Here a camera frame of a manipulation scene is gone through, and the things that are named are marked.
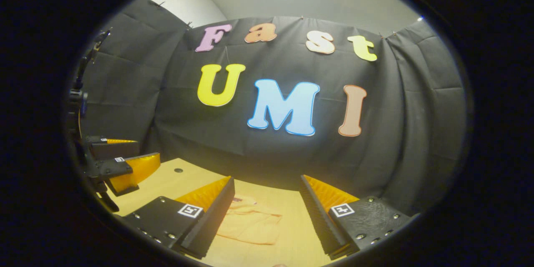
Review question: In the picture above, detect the black backdrop cloth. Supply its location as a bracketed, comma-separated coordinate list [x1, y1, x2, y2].
[67, 0, 468, 217]

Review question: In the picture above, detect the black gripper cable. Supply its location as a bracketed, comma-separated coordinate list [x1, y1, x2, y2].
[73, 28, 112, 92]

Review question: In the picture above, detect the orange T-shirt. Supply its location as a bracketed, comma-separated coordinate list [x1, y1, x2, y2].
[216, 195, 283, 245]

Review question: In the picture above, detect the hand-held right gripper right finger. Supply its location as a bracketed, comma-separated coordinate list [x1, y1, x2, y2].
[299, 174, 420, 260]

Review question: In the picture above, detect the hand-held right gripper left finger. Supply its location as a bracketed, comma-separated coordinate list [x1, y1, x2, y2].
[121, 176, 236, 260]

